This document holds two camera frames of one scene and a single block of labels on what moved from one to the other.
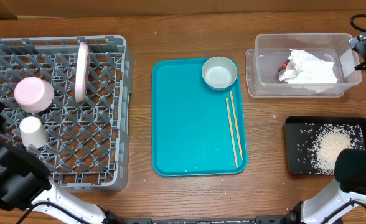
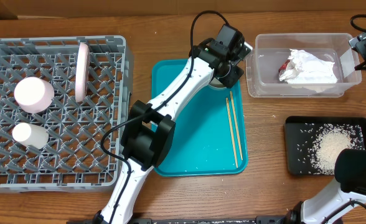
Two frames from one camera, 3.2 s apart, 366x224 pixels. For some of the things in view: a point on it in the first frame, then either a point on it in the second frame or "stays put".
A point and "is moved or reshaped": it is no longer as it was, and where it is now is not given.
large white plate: x=82 y=71 stays put
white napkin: x=303 y=68 stays put
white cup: x=33 y=132 is moved or reshaped
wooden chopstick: x=231 y=132 stays put
